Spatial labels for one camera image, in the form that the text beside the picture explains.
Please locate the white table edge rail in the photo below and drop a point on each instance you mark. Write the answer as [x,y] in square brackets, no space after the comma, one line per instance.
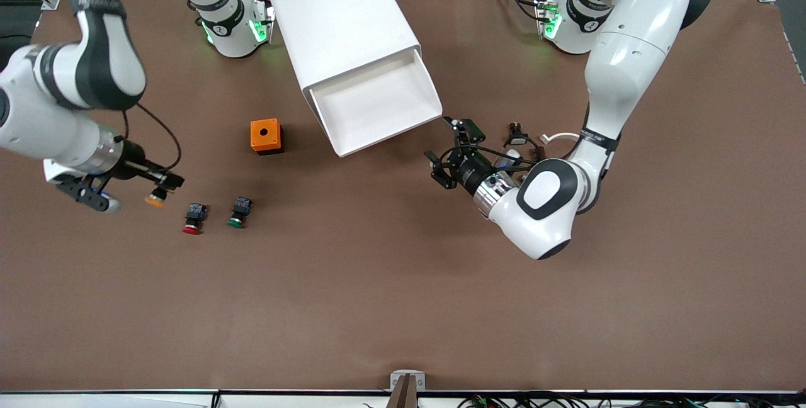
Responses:
[283,400]

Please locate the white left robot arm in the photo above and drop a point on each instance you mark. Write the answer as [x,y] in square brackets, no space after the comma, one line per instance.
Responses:
[630,62]

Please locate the white drawer cabinet housing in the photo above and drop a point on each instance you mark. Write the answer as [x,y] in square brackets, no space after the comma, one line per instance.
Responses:
[340,17]

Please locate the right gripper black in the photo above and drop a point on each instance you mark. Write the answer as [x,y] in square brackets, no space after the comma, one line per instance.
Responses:
[140,169]

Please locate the brown table cover mat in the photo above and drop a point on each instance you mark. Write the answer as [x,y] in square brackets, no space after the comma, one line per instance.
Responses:
[403,269]

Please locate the green push button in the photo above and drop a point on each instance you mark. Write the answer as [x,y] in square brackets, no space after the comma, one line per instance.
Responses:
[239,211]

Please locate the black white rectangular switch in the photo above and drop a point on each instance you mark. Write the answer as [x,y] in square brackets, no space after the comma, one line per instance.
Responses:
[517,137]

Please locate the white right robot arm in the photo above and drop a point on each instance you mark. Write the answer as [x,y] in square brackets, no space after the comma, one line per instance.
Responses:
[94,62]

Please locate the white curved plastic bracket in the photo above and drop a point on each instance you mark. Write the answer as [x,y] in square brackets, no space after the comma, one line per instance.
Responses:
[560,137]

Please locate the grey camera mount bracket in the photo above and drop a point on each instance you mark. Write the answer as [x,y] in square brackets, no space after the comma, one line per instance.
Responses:
[407,389]

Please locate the yellow push button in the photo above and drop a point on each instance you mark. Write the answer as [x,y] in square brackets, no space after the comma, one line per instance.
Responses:
[154,200]

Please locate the white plastic drawer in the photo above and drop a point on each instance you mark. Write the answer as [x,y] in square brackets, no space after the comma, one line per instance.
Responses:
[378,106]

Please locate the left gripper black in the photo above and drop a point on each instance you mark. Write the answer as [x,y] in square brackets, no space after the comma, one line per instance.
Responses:
[469,172]

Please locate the orange button enclosure box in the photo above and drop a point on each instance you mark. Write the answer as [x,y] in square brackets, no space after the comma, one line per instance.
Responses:
[257,137]

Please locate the red push button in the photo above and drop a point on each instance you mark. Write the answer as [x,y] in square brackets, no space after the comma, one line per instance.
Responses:
[194,219]

